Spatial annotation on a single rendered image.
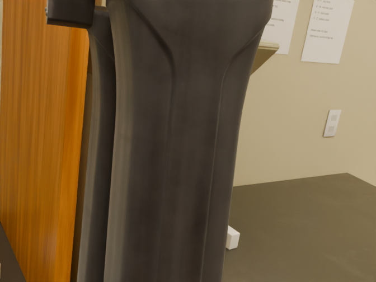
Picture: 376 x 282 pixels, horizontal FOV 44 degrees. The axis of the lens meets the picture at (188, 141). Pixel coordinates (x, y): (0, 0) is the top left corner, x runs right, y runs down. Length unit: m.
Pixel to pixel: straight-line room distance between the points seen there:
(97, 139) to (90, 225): 0.05
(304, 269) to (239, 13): 1.13
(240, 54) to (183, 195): 0.06
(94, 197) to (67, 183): 0.52
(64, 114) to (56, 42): 0.12
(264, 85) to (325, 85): 0.32
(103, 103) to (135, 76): 0.08
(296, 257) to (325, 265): 0.08
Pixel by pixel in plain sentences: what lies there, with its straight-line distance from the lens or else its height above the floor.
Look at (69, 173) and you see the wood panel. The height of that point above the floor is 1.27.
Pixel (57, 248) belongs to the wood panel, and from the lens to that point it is 0.85.
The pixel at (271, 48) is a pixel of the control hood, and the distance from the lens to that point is 0.90.
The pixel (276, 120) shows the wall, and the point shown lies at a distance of 1.75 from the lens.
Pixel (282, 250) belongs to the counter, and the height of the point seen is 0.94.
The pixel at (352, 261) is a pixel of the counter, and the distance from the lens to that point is 1.40.
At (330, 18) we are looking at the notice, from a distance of 1.83.
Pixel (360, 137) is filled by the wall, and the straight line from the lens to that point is 2.17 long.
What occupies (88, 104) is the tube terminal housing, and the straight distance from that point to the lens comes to 0.88.
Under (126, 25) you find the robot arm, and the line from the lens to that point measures 0.18.
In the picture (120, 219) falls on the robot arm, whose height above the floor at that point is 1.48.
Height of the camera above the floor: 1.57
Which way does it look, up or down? 18 degrees down
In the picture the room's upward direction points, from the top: 9 degrees clockwise
